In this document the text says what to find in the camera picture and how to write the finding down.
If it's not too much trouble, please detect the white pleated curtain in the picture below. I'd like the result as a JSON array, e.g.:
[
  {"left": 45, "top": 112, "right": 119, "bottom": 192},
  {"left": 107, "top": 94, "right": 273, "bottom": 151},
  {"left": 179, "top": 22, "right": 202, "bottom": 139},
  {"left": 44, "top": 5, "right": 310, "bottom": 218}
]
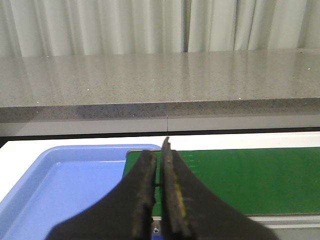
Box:
[{"left": 0, "top": 0, "right": 320, "bottom": 57}]

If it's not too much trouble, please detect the aluminium conveyor frame rail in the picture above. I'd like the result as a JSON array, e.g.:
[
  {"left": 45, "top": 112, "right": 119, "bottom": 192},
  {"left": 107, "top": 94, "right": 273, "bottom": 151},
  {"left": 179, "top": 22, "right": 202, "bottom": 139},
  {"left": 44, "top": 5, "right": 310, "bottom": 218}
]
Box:
[{"left": 151, "top": 213, "right": 320, "bottom": 237}]

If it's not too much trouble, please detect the grey stone countertop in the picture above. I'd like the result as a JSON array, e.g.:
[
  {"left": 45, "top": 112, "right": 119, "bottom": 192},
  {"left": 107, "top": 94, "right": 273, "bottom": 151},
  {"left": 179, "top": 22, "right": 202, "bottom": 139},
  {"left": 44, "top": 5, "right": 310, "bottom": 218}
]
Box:
[{"left": 0, "top": 48, "right": 320, "bottom": 137}]

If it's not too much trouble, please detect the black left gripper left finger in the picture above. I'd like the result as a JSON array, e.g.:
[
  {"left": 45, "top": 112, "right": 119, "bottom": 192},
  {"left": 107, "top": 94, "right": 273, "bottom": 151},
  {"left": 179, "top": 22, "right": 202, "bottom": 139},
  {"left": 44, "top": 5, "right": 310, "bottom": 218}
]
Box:
[{"left": 49, "top": 150, "right": 157, "bottom": 240}]

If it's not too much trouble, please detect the green conveyor belt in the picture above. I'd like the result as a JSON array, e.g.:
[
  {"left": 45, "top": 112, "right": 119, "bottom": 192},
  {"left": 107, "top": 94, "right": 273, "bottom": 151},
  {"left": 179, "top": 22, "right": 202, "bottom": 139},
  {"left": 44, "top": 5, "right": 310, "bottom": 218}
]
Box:
[{"left": 122, "top": 147, "right": 320, "bottom": 217}]

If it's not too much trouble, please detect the blue plastic tray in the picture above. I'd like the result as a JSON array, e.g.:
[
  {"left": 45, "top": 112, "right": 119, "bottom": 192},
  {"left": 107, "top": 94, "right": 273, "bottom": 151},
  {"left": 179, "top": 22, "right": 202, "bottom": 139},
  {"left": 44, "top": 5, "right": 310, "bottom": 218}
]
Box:
[{"left": 0, "top": 144, "right": 156, "bottom": 240}]

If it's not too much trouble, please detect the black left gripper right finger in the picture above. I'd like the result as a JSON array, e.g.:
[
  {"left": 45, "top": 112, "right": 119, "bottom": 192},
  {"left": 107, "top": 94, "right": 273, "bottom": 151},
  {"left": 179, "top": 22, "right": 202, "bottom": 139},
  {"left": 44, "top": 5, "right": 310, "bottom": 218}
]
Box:
[{"left": 160, "top": 137, "right": 278, "bottom": 240}]

